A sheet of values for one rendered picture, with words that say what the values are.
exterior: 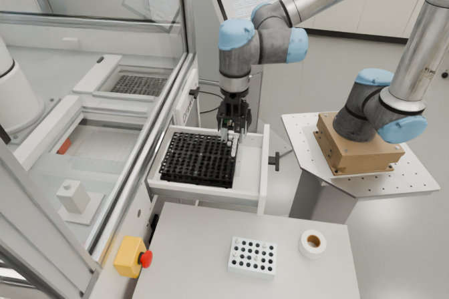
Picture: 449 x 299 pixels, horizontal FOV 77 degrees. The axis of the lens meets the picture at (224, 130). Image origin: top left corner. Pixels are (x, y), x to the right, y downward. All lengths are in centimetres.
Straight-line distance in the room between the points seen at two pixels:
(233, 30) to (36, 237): 48
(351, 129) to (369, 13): 284
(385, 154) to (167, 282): 79
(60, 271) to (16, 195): 18
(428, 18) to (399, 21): 313
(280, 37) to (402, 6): 326
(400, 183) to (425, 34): 56
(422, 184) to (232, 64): 83
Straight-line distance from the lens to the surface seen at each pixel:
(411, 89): 86
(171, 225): 93
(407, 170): 123
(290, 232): 93
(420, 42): 81
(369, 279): 182
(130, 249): 75
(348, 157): 103
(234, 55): 62
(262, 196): 79
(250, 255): 84
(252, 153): 99
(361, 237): 192
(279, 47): 64
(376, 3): 379
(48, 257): 54
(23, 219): 47
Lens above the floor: 157
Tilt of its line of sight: 43 degrees down
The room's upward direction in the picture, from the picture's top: straight up
